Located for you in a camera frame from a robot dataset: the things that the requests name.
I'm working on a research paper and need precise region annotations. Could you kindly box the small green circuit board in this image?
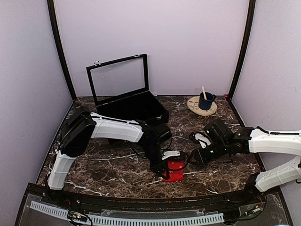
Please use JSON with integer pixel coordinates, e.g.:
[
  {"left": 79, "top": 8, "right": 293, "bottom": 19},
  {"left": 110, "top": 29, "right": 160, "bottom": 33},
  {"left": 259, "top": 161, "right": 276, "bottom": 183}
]
[{"left": 67, "top": 211, "right": 88, "bottom": 222}]

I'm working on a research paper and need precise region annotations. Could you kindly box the wooden stick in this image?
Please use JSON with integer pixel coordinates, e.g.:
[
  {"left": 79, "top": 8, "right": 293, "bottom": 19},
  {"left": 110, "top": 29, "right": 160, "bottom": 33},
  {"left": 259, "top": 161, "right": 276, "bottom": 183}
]
[{"left": 202, "top": 86, "right": 207, "bottom": 100}]

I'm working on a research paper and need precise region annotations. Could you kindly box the left black frame post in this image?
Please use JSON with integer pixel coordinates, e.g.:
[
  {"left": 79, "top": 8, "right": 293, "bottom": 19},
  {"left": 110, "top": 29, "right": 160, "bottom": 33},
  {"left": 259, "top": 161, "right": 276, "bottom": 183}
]
[{"left": 47, "top": 0, "right": 77, "bottom": 101}]

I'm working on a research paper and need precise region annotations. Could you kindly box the red and beige sock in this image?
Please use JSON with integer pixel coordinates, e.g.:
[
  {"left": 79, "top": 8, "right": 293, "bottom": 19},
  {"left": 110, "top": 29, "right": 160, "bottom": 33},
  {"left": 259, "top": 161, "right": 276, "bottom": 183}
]
[{"left": 163, "top": 159, "right": 184, "bottom": 182}]

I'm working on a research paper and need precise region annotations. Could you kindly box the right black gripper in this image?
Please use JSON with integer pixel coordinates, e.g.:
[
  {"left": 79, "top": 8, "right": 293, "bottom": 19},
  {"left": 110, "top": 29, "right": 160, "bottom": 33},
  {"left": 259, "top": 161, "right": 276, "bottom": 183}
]
[{"left": 187, "top": 139, "right": 229, "bottom": 167}]

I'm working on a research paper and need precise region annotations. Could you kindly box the white slotted cable duct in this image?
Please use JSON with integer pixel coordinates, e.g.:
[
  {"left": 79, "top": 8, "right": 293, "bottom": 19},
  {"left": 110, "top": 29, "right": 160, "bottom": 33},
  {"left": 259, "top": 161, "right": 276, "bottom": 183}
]
[{"left": 29, "top": 201, "right": 225, "bottom": 226}]

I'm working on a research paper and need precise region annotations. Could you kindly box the black frame post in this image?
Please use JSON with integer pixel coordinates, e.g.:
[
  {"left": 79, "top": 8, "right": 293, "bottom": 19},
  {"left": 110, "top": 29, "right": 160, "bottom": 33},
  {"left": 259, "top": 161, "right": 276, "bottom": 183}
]
[
  {"left": 47, "top": 0, "right": 77, "bottom": 101},
  {"left": 228, "top": 0, "right": 256, "bottom": 101}
]

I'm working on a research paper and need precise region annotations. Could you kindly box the beige ceramic saucer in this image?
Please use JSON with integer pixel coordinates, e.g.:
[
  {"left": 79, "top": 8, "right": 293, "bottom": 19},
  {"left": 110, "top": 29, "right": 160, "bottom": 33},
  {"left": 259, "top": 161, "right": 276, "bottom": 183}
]
[{"left": 187, "top": 96, "right": 218, "bottom": 116}]

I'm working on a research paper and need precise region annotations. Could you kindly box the dark blue mug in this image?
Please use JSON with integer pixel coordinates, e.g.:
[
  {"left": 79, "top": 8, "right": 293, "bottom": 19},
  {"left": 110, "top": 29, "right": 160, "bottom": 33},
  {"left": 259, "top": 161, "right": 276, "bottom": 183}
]
[{"left": 198, "top": 92, "right": 216, "bottom": 110}]

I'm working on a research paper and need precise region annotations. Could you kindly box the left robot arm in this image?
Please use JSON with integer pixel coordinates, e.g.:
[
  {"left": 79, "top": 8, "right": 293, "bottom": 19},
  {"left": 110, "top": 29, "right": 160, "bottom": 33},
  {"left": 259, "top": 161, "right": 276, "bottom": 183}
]
[{"left": 47, "top": 106, "right": 169, "bottom": 205}]

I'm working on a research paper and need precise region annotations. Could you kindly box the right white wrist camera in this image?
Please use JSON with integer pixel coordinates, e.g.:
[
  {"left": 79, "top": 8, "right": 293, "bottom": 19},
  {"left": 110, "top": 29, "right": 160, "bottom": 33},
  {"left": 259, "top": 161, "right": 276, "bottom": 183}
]
[{"left": 189, "top": 132, "right": 211, "bottom": 149}]

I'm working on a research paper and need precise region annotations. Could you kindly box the black display case box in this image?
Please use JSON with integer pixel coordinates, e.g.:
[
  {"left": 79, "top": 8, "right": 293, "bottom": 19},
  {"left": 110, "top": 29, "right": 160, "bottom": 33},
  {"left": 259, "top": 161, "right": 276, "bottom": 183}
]
[{"left": 86, "top": 54, "right": 170, "bottom": 144}]

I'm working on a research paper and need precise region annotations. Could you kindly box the right black frame post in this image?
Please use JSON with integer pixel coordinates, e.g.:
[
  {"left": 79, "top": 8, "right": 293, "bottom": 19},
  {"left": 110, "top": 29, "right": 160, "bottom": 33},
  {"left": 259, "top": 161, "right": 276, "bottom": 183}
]
[{"left": 228, "top": 0, "right": 256, "bottom": 101}]

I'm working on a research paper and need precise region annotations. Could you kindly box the black front rail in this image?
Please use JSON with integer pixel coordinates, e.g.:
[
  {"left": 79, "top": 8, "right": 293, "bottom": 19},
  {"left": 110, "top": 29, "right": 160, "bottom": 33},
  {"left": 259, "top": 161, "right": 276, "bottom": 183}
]
[{"left": 25, "top": 182, "right": 280, "bottom": 212}]

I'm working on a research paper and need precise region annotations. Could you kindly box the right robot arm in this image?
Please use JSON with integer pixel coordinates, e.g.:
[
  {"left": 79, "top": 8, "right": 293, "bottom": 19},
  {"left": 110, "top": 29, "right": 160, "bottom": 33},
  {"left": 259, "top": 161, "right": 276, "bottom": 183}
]
[{"left": 190, "top": 119, "right": 301, "bottom": 204}]

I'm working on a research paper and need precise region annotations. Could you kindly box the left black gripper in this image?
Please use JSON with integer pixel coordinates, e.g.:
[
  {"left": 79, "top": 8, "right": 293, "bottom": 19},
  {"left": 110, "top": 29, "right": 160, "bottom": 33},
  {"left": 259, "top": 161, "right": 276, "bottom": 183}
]
[{"left": 142, "top": 144, "right": 169, "bottom": 180}]

